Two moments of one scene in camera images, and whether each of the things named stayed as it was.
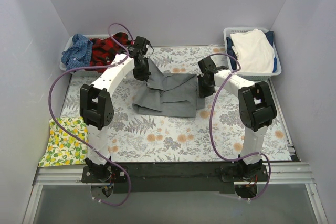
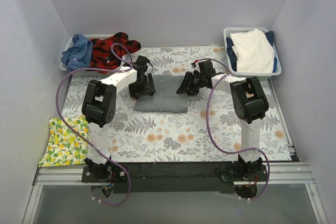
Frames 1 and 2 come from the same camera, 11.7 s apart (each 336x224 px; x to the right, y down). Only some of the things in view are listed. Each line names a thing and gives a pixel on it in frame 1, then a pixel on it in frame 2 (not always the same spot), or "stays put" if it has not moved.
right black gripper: x=206 y=87 to x=187 y=85
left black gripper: x=142 y=71 to x=143 y=91
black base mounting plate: x=175 y=177 stays put
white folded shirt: x=255 y=53 stays put
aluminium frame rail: x=296 y=174 stays put
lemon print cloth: x=64 y=148 stays put
